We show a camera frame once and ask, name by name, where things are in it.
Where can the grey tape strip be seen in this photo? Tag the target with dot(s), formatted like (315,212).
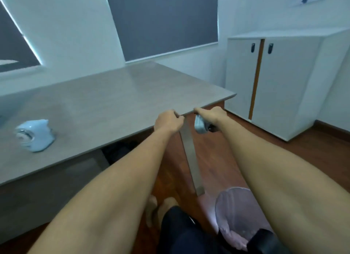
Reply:
(192,158)

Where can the pink waste bin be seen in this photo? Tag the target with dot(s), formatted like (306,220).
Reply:
(235,212)

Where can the person's left thumb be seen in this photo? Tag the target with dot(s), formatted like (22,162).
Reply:
(180,119)

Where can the person's right foot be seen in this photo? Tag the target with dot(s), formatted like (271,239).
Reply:
(165,208)

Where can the grey roller blind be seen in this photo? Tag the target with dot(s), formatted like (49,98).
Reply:
(16,46)
(164,21)

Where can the person's right forearm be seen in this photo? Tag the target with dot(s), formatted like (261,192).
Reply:
(273,180)

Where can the light blue tape dispenser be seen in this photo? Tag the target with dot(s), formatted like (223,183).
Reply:
(35,136)

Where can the white cabinet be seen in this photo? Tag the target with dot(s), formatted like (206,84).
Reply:
(284,84)

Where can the person's foot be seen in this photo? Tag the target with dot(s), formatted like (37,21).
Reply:
(151,211)
(165,208)

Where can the grey tape roll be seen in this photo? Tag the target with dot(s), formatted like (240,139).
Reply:
(200,126)

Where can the person's right fingers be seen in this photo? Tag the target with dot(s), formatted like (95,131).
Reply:
(200,112)

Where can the person's left forearm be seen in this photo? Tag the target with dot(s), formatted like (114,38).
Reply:
(114,191)

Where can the person's left hand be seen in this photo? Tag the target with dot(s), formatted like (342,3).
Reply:
(166,122)

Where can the person's black trousers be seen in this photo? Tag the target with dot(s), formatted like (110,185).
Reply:
(183,234)

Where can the person's right hand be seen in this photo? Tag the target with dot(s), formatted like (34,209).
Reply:
(214,116)

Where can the person's left foot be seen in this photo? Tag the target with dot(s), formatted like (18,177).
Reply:
(151,211)

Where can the white cabinet door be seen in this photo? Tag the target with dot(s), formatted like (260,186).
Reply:
(284,90)
(242,79)

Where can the brown skirting board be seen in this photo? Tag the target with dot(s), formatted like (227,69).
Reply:
(332,127)

